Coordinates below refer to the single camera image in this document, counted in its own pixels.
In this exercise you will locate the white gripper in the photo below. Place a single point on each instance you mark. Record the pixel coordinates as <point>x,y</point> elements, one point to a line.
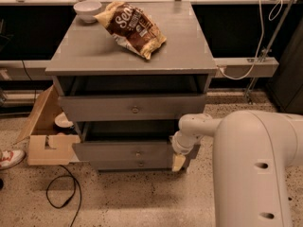
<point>178,148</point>

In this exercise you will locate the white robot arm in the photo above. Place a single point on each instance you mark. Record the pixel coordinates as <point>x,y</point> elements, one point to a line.
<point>251,150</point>

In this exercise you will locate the grey top drawer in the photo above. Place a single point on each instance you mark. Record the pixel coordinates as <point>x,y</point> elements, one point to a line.
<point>125,108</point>

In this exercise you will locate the grey drawer cabinet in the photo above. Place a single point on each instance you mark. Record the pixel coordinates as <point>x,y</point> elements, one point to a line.
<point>89,62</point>

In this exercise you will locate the open cardboard box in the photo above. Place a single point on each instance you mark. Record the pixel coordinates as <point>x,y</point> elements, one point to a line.
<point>48,145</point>

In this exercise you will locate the white plate in box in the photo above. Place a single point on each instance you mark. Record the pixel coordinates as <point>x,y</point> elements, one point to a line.
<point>62,121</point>

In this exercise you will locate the dark cabinet at right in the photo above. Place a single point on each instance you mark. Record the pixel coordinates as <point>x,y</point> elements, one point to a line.
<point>286,86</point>

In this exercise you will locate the metal tripod pole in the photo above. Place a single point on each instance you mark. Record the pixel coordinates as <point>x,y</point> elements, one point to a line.
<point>265,51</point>

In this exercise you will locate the brown snack bag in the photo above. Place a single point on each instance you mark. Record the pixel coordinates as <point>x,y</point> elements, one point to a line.
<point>131,28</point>

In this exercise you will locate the red white sneaker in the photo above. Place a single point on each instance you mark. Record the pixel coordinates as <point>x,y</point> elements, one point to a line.
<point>11,158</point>

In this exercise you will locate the white ceramic bowl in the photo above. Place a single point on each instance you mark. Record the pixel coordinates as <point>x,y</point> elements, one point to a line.
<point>87,10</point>

